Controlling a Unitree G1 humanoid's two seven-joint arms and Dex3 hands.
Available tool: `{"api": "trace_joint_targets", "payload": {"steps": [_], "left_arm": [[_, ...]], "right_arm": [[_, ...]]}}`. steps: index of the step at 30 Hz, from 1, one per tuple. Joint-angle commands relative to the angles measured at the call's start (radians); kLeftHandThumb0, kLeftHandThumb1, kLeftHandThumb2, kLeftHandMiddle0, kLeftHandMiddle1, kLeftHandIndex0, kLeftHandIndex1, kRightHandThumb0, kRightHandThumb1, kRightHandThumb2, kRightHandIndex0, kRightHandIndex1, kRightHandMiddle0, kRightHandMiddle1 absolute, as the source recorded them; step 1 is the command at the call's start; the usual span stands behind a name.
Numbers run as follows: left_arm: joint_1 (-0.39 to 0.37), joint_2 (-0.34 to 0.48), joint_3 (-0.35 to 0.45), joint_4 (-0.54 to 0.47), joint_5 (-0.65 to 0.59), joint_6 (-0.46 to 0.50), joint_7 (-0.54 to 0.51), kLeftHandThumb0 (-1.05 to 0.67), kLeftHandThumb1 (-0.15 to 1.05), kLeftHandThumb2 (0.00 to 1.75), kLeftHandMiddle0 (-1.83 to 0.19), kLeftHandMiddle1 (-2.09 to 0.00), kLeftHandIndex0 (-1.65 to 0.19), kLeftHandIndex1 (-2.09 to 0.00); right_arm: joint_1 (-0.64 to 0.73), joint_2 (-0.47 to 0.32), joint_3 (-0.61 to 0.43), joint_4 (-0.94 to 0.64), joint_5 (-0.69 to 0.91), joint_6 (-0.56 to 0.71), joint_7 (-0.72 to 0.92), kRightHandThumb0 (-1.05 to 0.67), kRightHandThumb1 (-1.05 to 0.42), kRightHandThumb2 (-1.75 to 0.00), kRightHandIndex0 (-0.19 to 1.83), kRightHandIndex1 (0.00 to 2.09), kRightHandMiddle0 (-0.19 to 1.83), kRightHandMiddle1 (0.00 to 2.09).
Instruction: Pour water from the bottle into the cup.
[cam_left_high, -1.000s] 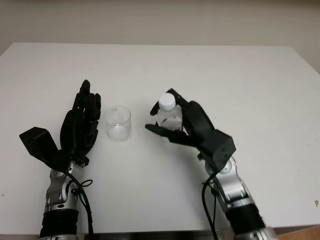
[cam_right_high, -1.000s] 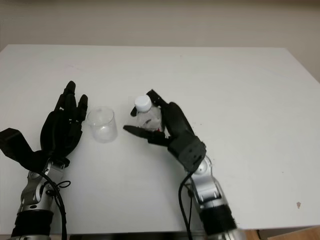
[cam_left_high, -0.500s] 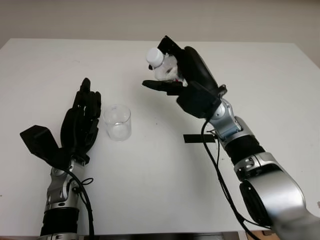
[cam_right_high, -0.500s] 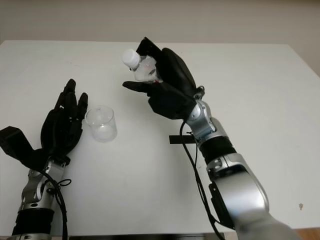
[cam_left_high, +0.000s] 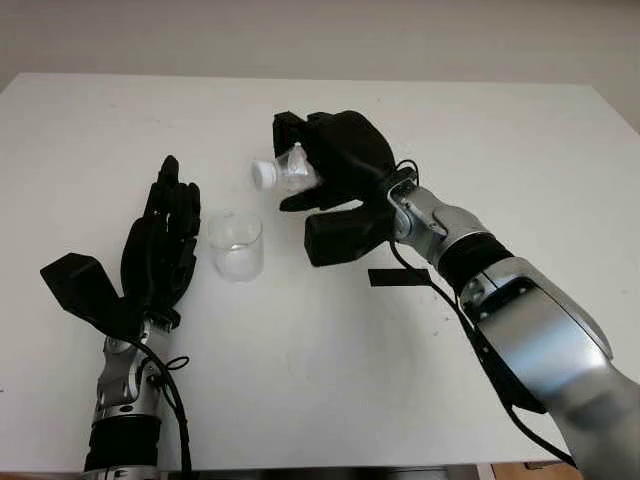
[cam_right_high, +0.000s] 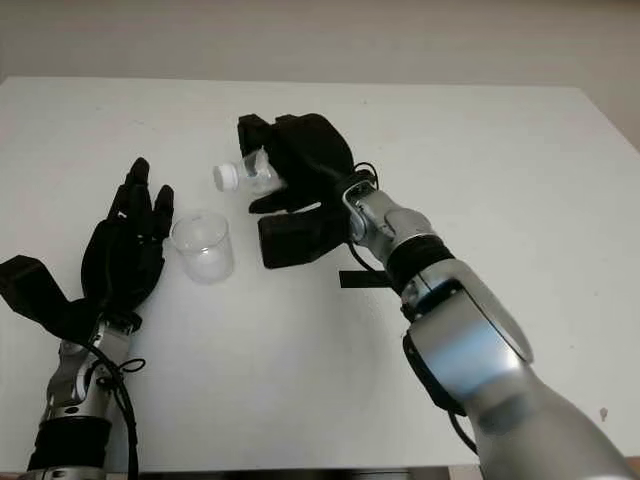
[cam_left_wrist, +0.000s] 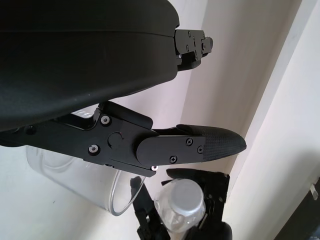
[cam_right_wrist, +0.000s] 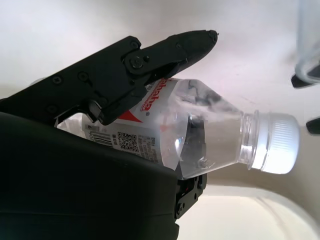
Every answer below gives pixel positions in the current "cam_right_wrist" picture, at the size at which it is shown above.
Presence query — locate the clear plastic cup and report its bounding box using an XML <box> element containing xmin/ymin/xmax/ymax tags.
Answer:
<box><xmin>293</xmin><ymin>0</ymin><xmax>320</xmax><ymax>83</ymax></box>

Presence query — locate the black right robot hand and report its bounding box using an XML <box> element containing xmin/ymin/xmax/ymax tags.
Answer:
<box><xmin>0</xmin><ymin>29</ymin><xmax>220</xmax><ymax>240</ymax></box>

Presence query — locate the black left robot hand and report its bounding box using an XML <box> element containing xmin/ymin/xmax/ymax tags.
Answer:
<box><xmin>291</xmin><ymin>66</ymin><xmax>320</xmax><ymax>137</ymax></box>

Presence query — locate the clear water bottle white cap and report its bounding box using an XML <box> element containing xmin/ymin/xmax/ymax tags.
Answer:
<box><xmin>56</xmin><ymin>77</ymin><xmax>301</xmax><ymax>180</ymax></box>

